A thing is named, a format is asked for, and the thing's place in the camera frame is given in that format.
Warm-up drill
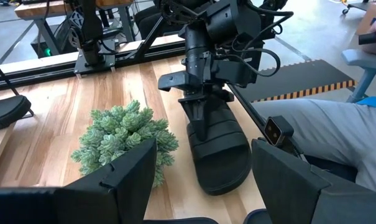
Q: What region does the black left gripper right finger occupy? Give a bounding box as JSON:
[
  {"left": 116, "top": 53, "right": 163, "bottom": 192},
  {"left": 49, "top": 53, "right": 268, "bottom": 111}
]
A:
[{"left": 251, "top": 138, "right": 376, "bottom": 224}]

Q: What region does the brown cardboard box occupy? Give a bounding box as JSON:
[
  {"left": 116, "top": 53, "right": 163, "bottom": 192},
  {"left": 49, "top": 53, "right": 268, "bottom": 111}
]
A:
[{"left": 355, "top": 2, "right": 376, "bottom": 55}]

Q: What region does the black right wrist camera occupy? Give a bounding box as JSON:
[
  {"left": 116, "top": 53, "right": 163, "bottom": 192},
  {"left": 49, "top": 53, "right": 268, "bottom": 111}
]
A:
[{"left": 158, "top": 70, "right": 204, "bottom": 93}]

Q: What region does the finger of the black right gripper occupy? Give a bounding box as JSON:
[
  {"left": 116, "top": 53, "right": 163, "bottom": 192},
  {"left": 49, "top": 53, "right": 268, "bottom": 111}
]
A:
[
  {"left": 181, "top": 98, "right": 215, "bottom": 141},
  {"left": 212, "top": 89, "right": 235, "bottom": 103}
]

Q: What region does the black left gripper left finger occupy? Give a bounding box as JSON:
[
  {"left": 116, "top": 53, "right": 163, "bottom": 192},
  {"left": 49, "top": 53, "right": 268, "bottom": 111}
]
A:
[{"left": 0, "top": 138, "right": 158, "bottom": 224}]

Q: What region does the green succulent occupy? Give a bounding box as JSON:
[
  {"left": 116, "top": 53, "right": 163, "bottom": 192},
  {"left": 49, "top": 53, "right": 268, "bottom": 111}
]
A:
[{"left": 71, "top": 99, "right": 180, "bottom": 189}]

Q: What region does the person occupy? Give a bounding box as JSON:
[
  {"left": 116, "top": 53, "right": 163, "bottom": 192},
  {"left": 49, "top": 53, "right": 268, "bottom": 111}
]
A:
[{"left": 252, "top": 95, "right": 376, "bottom": 192}]

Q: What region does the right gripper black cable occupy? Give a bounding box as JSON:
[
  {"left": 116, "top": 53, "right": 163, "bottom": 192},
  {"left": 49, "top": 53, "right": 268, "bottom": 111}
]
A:
[{"left": 217, "top": 9, "right": 295, "bottom": 78}]

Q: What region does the black handle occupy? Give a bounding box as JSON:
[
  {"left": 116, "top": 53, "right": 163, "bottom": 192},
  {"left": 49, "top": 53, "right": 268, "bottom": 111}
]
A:
[{"left": 358, "top": 32, "right": 376, "bottom": 45}]

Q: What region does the background wooden work table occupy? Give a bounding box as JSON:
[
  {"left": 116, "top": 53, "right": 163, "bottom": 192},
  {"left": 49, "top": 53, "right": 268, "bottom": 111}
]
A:
[{"left": 14, "top": 0, "right": 135, "bottom": 58}]

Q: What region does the grey blue chair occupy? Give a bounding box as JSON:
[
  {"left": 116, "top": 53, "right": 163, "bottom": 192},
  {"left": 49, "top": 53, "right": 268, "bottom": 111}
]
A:
[{"left": 341, "top": 49, "right": 376, "bottom": 103}]

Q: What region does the small black table camera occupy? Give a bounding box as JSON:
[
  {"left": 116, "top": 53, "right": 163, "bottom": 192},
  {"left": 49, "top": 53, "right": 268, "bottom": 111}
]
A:
[{"left": 264, "top": 115, "right": 295, "bottom": 147}]

